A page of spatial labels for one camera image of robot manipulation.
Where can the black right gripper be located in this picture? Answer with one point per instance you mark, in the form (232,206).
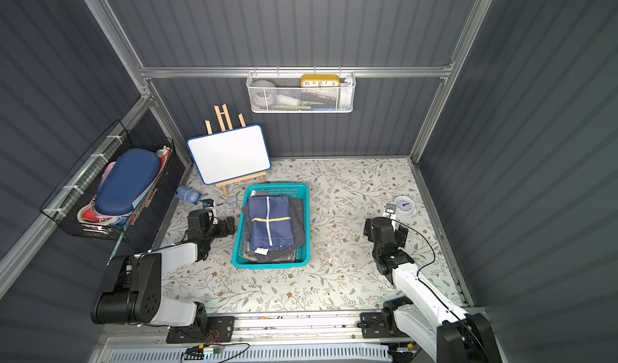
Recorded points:
(386,258)

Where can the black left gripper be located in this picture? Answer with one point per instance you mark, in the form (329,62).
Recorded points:
(224,226)

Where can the navy pillowcase yellow stripe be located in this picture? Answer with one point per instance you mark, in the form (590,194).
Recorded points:
(270,223)

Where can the teal plastic basket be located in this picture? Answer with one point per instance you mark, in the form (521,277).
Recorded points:
(303,255)

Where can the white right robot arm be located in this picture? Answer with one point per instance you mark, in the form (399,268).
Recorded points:
(445,331)

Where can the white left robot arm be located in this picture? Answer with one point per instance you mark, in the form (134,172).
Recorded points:
(131,291)

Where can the small white round clock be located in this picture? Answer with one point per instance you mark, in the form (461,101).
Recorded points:
(405,207)

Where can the blue framed whiteboard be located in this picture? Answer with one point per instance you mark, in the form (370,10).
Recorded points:
(201,154)

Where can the navy blue oval cushion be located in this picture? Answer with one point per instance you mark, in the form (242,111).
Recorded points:
(131,175)

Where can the yellow clock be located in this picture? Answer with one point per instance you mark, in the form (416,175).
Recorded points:
(315,80)

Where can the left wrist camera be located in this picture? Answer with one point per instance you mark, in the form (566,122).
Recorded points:
(201,220)

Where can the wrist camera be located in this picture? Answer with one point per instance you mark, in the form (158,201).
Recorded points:
(390,210)
(201,220)

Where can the blue toy with cord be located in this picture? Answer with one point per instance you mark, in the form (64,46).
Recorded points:
(193,197)

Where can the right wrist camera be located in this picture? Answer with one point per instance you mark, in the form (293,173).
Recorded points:
(390,210)

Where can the metal base rail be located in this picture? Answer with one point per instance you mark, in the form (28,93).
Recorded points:
(267,328)

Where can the black wire side basket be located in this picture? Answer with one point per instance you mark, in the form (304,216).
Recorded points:
(73,207)

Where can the tape roll in wall basket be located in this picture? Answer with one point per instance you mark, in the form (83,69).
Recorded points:
(262,94)

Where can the white wire wall basket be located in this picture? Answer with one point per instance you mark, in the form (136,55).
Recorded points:
(292,98)

